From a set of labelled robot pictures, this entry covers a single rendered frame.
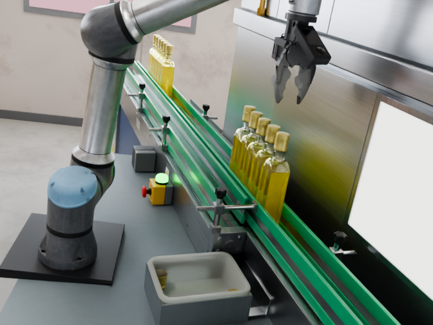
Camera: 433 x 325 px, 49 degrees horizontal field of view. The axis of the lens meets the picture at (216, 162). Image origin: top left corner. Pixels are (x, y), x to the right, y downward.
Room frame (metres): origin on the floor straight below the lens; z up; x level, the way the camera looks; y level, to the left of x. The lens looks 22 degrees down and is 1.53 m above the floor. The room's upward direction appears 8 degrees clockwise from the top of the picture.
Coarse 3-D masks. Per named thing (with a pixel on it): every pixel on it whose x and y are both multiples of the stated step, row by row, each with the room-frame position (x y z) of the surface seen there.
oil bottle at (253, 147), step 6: (252, 144) 1.27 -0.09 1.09; (258, 144) 1.26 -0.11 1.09; (264, 144) 1.26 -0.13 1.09; (252, 150) 1.25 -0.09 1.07; (258, 150) 1.24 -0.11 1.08; (246, 156) 1.28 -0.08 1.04; (252, 156) 1.24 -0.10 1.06; (246, 162) 1.27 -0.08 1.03; (252, 162) 1.24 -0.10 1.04; (246, 168) 1.26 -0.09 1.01; (252, 168) 1.24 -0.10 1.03; (246, 174) 1.26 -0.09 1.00; (246, 180) 1.25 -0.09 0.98; (246, 186) 1.25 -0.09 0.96
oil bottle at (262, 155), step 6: (264, 150) 1.21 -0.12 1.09; (258, 156) 1.21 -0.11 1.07; (264, 156) 1.19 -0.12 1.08; (270, 156) 1.20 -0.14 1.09; (258, 162) 1.21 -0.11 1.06; (258, 168) 1.20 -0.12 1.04; (252, 174) 1.23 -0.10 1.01; (258, 174) 1.19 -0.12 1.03; (252, 180) 1.22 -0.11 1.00; (258, 180) 1.19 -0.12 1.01; (252, 186) 1.22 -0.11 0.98; (258, 186) 1.19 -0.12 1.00; (252, 192) 1.21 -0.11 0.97
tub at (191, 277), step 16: (160, 256) 1.02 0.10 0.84; (176, 256) 1.03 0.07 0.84; (192, 256) 1.05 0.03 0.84; (208, 256) 1.06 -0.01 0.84; (224, 256) 1.07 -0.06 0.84; (176, 272) 1.03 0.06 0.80; (192, 272) 1.04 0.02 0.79; (208, 272) 1.06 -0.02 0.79; (224, 272) 1.06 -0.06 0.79; (240, 272) 1.00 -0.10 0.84; (160, 288) 0.90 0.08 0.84; (176, 288) 1.00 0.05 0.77; (192, 288) 1.01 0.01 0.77; (208, 288) 1.02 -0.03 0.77; (224, 288) 1.03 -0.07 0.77; (240, 288) 0.97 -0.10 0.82
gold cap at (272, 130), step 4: (272, 124) 1.23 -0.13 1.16; (268, 128) 1.21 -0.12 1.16; (272, 128) 1.20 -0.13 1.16; (276, 128) 1.20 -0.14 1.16; (268, 132) 1.21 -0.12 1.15; (272, 132) 1.20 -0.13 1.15; (276, 132) 1.20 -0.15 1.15; (268, 136) 1.21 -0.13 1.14; (272, 136) 1.20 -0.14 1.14; (268, 140) 1.21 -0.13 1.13; (272, 140) 1.20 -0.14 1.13
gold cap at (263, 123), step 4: (260, 120) 1.26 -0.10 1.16; (264, 120) 1.26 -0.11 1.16; (268, 120) 1.27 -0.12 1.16; (260, 124) 1.26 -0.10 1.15; (264, 124) 1.26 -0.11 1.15; (268, 124) 1.26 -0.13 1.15; (260, 128) 1.26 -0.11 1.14; (264, 128) 1.26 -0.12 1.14; (256, 132) 1.27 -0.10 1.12; (260, 132) 1.26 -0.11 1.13; (264, 132) 1.26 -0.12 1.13
